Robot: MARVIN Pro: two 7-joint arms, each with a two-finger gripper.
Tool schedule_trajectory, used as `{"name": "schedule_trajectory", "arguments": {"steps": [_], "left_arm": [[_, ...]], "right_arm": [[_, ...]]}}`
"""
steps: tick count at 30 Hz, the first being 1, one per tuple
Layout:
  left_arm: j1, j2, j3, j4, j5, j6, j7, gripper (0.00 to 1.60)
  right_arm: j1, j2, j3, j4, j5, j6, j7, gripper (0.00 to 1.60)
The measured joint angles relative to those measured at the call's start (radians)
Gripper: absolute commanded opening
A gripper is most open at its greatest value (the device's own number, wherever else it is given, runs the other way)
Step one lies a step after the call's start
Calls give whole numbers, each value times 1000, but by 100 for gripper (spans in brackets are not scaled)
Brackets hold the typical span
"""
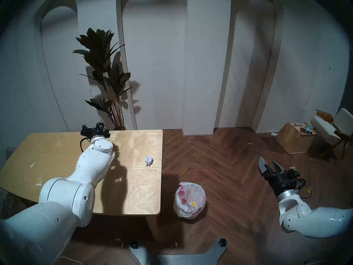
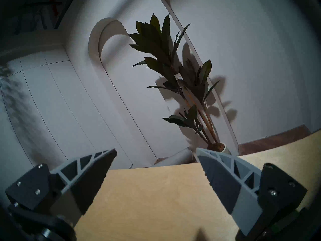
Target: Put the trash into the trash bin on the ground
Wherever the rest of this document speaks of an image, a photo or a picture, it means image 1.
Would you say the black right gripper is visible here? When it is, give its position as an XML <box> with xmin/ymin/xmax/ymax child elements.
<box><xmin>259</xmin><ymin>156</ymin><xmax>298</xmax><ymax>197</ymax></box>

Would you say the light wooden table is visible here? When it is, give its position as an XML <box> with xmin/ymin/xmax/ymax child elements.
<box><xmin>0</xmin><ymin>129</ymin><xmax>164</xmax><ymax>241</ymax></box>

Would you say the trash bin with white bag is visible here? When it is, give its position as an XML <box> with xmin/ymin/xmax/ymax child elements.
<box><xmin>173</xmin><ymin>182</ymin><xmax>206</xmax><ymax>220</ymax></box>

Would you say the wooden cube box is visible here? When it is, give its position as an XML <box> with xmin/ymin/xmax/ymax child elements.
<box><xmin>276</xmin><ymin>122</ymin><xmax>317</xmax><ymax>155</ymax></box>

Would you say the grey metal robot base plate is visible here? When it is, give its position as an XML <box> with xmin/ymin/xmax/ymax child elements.
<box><xmin>130</xmin><ymin>238</ymin><xmax>228</xmax><ymax>265</ymax></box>

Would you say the tall green leafy plant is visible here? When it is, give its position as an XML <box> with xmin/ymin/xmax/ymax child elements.
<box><xmin>72</xmin><ymin>28</ymin><xmax>133</xmax><ymax>128</ymax></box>

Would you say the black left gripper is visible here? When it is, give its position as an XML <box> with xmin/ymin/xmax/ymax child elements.
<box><xmin>81</xmin><ymin>125</ymin><xmax>110</xmax><ymax>141</ymax></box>

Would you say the white cushioned wooden armchair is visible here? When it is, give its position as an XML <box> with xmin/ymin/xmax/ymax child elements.
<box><xmin>310</xmin><ymin>108</ymin><xmax>353</xmax><ymax>160</ymax></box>

